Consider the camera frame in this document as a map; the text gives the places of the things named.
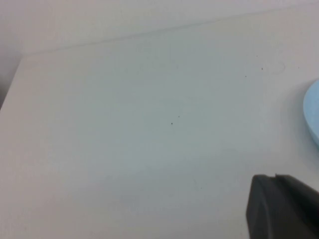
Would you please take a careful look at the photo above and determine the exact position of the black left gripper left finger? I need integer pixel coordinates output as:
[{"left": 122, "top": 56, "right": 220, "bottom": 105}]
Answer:
[{"left": 245, "top": 174, "right": 307, "bottom": 239}]

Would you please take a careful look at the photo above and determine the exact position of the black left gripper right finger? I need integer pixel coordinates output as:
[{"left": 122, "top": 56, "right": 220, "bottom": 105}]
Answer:
[{"left": 275, "top": 173, "right": 319, "bottom": 239}]

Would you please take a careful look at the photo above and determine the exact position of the light blue round plate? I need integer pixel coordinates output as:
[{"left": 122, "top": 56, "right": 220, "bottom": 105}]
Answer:
[{"left": 303, "top": 79, "right": 319, "bottom": 146}]

